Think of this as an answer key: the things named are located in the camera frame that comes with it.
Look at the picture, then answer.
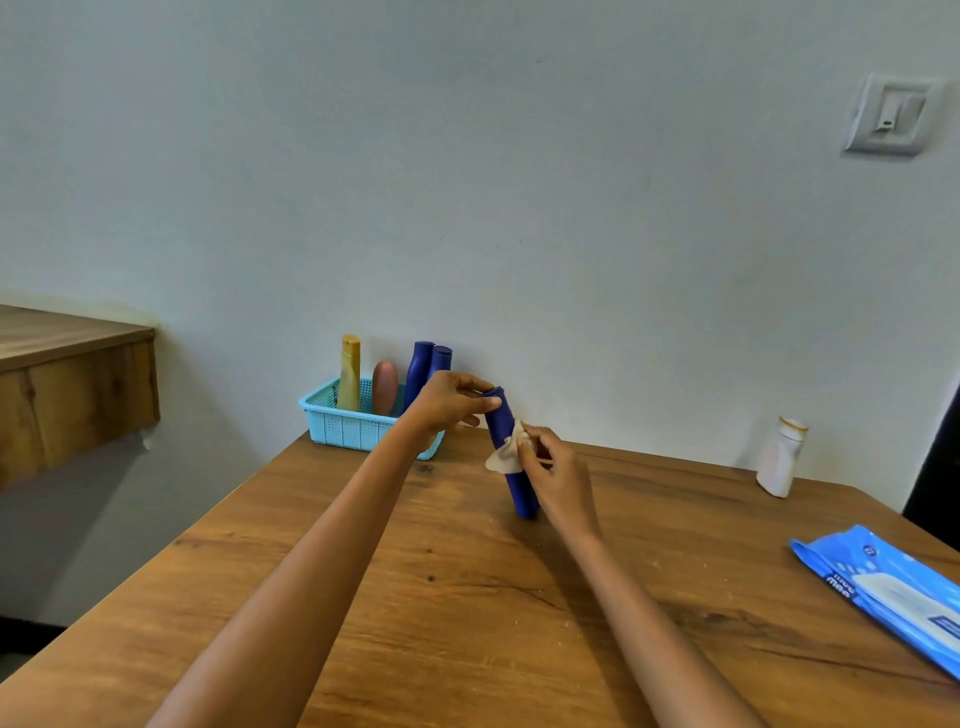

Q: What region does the person's right hand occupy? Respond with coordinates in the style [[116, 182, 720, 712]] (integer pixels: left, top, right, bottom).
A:
[[517, 423, 603, 540]]

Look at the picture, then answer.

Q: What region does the person's left hand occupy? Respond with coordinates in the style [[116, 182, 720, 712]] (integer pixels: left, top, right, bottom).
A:
[[401, 371, 502, 454]]

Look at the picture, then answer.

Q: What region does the wide dark blue bottle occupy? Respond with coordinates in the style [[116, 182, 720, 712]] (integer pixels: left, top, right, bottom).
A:
[[482, 386, 541, 520]]

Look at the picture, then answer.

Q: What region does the pink bottle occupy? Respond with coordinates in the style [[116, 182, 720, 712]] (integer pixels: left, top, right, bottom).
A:
[[371, 360, 400, 418]]

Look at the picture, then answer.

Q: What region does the white wipe cloth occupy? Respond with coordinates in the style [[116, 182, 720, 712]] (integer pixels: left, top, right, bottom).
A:
[[484, 419, 538, 475]]

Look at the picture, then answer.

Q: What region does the light blue plastic basket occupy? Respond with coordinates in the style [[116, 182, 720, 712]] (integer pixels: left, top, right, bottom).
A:
[[298, 377, 446, 462]]

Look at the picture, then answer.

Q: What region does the blue wet wipes pack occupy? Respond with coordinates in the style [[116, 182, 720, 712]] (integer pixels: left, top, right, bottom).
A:
[[789, 524, 960, 682]]

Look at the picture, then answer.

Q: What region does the person's right forearm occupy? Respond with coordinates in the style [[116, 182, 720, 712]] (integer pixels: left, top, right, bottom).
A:
[[566, 524, 766, 728]]

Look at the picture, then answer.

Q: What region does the person's left forearm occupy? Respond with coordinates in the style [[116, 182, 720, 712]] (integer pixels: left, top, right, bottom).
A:
[[146, 419, 440, 728]]

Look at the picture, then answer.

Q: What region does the wooden table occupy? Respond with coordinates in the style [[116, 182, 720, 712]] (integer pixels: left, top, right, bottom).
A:
[[0, 427, 960, 728]]

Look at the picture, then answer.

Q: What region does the black door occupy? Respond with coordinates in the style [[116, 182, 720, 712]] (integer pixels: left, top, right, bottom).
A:
[[902, 382, 960, 553]]

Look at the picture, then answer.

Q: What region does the wooden side desk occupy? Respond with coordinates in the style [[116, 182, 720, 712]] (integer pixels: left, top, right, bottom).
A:
[[0, 303, 162, 493]]

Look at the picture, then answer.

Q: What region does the grey wall light switch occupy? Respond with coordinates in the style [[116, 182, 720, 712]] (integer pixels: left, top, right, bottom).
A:
[[844, 72, 948, 157]]

